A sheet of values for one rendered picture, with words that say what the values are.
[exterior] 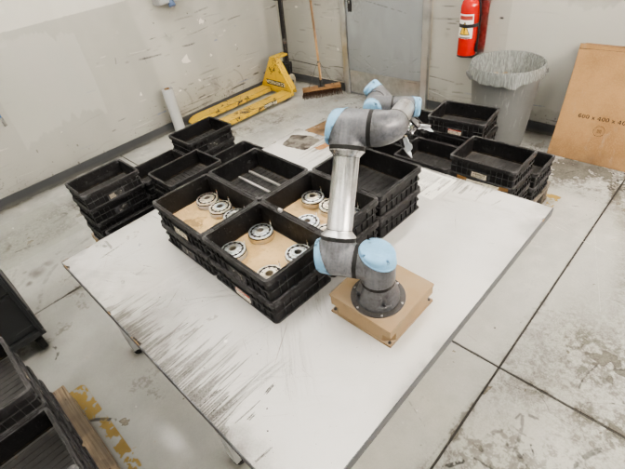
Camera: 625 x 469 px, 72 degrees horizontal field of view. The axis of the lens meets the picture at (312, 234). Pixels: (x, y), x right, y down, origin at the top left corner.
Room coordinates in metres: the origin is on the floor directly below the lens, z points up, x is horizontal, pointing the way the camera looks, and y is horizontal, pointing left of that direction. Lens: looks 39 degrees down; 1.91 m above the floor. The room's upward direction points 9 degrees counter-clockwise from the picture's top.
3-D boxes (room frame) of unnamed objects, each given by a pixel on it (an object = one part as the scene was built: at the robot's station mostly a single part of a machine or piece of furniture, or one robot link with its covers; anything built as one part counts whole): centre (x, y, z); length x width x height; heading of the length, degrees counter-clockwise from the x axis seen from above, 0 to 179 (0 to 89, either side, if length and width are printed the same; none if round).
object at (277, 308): (1.26, 0.19, 0.76); 0.40 x 0.30 x 0.12; 40
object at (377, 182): (1.64, -0.28, 0.87); 0.40 x 0.30 x 0.11; 40
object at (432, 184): (1.82, -0.57, 0.70); 0.33 x 0.23 x 0.01; 41
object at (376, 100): (1.61, -0.33, 1.22); 0.11 x 0.11 x 0.08; 67
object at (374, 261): (1.00, -0.19, 0.96); 0.13 x 0.12 x 0.14; 67
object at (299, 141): (2.45, -0.01, 0.71); 0.22 x 0.19 x 0.01; 41
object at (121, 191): (2.60, 1.34, 0.37); 0.40 x 0.30 x 0.45; 131
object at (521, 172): (2.15, -1.12, 0.37); 0.40 x 0.30 x 0.45; 41
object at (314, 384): (1.52, 0.06, 0.35); 1.60 x 1.60 x 0.70; 41
